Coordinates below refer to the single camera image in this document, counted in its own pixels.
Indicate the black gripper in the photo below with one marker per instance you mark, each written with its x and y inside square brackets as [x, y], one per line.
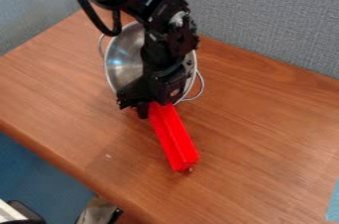
[155, 85]

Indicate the red rectangular block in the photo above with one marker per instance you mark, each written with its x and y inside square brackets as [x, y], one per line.
[174, 137]

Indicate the stainless steel pot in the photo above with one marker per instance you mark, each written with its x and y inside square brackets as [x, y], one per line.
[122, 62]

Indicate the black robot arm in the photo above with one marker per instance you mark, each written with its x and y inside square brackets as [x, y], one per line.
[170, 40]

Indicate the black object bottom left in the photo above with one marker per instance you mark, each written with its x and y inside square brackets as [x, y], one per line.
[34, 218]

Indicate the white object bottom left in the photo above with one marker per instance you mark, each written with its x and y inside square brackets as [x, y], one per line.
[9, 213]

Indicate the grey table leg bracket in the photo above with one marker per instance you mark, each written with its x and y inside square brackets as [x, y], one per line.
[99, 212]

